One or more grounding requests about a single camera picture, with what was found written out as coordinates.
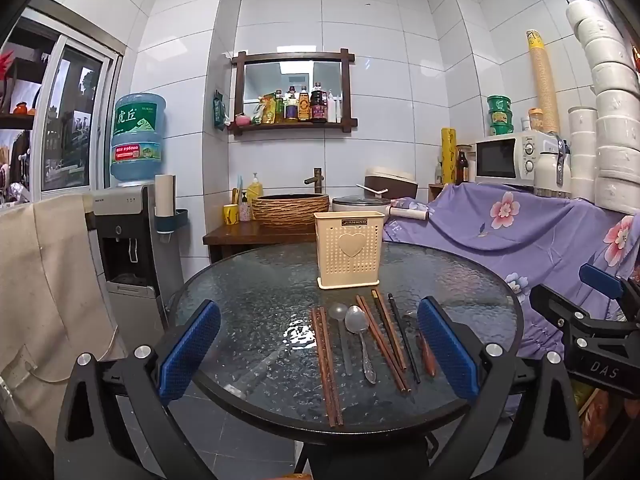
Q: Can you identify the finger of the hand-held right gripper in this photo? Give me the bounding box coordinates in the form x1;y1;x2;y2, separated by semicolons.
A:
579;262;640;318
529;284;640;361

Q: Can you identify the red-brown wooden chopstick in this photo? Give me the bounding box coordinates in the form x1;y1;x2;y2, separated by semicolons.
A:
310;308;338;428
317;307;345;427

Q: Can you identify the beige cloth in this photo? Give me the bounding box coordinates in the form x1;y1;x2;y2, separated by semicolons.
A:
0;195;126;401

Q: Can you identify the white pan with glass lid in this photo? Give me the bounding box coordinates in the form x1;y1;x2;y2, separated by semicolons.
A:
331;195;393;213

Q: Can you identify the brown wooden chopstick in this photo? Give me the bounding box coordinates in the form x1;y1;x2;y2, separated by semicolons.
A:
355;295;407;394
360;296;412;392

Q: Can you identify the tall stack of paper bowls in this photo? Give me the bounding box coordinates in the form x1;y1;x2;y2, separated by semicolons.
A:
565;0;640;216

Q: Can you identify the stack of yellow paper cups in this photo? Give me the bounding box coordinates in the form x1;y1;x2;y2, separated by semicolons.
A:
525;30;561;135

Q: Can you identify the white cup dispenser tube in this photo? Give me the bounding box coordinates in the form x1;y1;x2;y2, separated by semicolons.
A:
155;174;177;233

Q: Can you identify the purple floral cloth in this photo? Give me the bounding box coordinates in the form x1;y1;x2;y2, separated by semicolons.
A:
380;182;640;401

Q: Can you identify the white roll with brown end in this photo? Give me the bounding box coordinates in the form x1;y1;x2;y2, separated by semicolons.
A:
384;205;431;222

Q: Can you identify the blue water jug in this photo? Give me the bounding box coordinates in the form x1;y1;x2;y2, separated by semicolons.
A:
110;92;167;187

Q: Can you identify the brown chopstick with dark tip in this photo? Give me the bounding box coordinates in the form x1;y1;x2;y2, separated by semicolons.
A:
371;289;409;372

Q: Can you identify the wicker wash basin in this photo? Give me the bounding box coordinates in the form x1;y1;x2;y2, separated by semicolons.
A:
251;193;331;225

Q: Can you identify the wooden counter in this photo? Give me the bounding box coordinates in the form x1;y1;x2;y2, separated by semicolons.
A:
202;220;321;263

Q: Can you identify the grey water dispenser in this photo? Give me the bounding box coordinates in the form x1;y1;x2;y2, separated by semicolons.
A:
91;183;186;336

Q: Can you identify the colourful bag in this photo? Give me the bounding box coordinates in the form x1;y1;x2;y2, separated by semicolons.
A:
570;379;618;426

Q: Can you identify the cream perforated utensil holder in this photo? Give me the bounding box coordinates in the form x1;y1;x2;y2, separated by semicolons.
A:
314;211;386;291

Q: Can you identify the short stack of paper bowls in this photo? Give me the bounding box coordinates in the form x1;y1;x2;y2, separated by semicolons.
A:
567;106;601;201

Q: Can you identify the small metal spoon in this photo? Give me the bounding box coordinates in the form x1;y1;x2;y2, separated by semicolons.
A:
328;302;354;376

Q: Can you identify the teal plastic holder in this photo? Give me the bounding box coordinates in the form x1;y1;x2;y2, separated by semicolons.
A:
154;209;190;235

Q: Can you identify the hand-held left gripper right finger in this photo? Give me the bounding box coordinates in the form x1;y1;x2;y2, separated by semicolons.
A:
416;296;586;480

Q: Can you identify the green packet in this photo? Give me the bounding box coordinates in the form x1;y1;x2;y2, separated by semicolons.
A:
212;91;228;131

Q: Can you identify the spoon with wooden handle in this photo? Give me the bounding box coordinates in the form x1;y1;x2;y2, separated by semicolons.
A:
403;310;437;378

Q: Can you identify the brown and white rice cooker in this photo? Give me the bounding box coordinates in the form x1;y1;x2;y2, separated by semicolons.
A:
363;167;418;201

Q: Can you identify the window with metal frame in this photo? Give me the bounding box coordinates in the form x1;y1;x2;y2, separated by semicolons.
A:
30;7;126;196

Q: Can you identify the white microwave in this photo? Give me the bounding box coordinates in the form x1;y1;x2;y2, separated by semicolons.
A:
474;130;560;184

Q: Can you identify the black chopstick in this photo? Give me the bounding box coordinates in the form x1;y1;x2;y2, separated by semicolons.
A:
388;293;421;384

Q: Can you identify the row of condiment bottles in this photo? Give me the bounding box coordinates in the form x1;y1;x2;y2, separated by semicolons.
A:
251;82;343;124

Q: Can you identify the brass faucet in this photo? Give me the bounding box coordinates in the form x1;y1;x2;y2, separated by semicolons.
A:
304;167;326;196

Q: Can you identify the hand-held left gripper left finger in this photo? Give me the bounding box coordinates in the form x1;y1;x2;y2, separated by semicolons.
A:
55;300;222;480

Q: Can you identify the white thermos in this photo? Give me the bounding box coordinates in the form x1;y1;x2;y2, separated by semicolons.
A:
533;137;572;198

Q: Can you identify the red decoration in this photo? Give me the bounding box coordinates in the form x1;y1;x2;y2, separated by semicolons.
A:
0;49;20;81

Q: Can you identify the wooden framed mirror shelf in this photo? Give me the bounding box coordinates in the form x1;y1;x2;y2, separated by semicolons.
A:
227;49;360;134

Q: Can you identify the yellow roll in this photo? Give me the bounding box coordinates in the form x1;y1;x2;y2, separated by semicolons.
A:
441;128;458;184

